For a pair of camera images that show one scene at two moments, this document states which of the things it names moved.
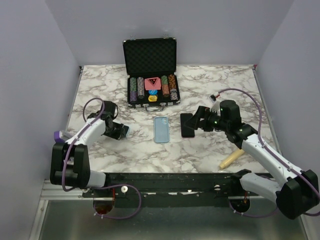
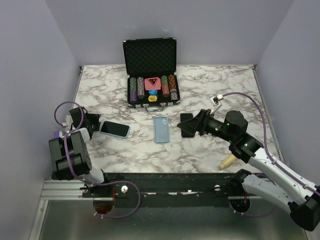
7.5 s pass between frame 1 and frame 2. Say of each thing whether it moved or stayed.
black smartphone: stayed
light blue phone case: stayed
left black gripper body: moved
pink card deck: stayed
